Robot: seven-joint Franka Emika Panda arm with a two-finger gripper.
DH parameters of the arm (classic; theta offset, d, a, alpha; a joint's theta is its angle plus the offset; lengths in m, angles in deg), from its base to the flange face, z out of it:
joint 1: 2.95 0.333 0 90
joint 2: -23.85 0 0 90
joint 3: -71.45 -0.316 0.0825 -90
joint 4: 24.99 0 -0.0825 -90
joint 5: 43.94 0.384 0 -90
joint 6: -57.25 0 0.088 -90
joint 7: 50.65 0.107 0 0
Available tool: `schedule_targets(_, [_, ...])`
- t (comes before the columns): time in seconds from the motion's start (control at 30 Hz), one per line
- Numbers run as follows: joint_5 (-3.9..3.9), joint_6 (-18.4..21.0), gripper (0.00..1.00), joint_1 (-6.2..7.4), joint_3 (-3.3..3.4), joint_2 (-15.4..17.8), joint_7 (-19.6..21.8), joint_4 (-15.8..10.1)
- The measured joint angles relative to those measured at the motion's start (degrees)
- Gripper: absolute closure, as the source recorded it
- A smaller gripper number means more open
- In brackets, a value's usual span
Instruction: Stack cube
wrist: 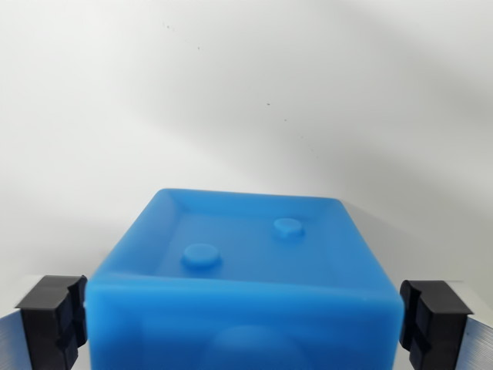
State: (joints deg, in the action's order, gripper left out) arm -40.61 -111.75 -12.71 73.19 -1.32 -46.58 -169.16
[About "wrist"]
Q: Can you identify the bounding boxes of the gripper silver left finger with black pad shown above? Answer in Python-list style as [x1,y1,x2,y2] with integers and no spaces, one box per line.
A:
[0,274,88,370]

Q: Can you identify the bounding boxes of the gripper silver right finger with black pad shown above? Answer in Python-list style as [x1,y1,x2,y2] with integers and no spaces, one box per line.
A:
[398,279,493,370]

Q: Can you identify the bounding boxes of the blue soft cube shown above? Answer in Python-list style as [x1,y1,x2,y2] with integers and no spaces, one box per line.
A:
[85,187,404,370]

